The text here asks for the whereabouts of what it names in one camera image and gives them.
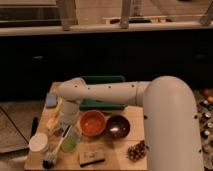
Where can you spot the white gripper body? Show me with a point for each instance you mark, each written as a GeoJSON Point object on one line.
{"type": "Point", "coordinates": [69, 112]}

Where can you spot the white dish brush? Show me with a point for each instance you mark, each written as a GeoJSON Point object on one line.
{"type": "Point", "coordinates": [50, 157]}

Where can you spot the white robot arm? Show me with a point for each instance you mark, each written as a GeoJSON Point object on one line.
{"type": "Point", "coordinates": [171, 125]}

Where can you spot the clear green plastic cup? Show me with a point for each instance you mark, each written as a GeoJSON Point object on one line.
{"type": "Point", "coordinates": [70, 143]}

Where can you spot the wooden board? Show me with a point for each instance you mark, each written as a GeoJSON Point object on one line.
{"type": "Point", "coordinates": [114, 149]}

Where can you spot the orange bowl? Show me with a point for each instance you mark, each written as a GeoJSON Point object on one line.
{"type": "Point", "coordinates": [92, 123]}

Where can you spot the black marker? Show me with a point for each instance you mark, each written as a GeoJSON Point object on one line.
{"type": "Point", "coordinates": [34, 126]}

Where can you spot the tan sponge block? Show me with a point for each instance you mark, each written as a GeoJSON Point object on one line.
{"type": "Point", "coordinates": [91, 157]}

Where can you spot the dark brown bowl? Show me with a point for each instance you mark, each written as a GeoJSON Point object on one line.
{"type": "Point", "coordinates": [117, 127]}

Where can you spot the brown bead cluster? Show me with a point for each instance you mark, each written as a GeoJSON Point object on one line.
{"type": "Point", "coordinates": [136, 152]}

